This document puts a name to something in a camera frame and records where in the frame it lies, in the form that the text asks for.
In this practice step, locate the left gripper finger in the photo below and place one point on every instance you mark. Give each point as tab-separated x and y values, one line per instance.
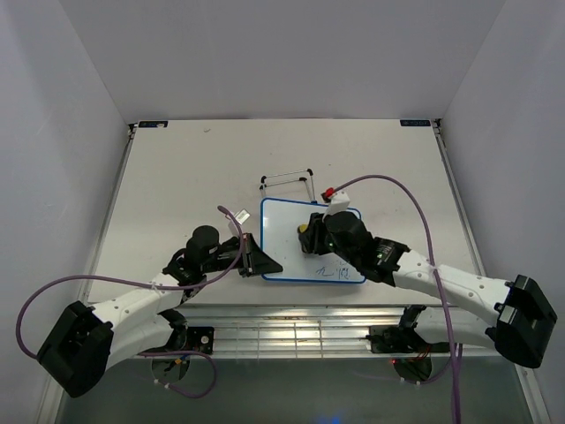
248	245
258	263

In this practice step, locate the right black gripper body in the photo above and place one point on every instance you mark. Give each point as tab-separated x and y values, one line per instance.
329	246

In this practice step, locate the yellow whiteboard eraser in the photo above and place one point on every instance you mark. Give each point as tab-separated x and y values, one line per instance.
304	237

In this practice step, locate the blue framed whiteboard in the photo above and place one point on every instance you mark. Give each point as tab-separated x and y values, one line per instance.
280	219

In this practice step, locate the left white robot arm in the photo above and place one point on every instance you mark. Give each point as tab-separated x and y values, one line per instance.
86	341

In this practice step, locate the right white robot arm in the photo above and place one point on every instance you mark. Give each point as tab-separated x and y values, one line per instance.
513	318

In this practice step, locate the left blue table label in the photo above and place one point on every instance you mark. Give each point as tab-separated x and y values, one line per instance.
153	124

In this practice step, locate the blue table label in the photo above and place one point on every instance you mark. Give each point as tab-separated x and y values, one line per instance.
415	123
153	124

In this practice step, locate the right blue table label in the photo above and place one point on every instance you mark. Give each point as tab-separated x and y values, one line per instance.
415	123

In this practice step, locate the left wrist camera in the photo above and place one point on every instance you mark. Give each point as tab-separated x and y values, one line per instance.
240	218

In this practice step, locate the wire easel stand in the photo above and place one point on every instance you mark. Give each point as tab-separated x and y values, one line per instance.
296	185

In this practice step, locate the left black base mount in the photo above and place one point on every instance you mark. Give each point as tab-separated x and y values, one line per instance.
200	339

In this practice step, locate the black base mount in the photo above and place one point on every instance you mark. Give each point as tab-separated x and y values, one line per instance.
385	339
200	339

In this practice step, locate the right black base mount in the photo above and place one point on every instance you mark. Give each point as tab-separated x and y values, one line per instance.
385	339

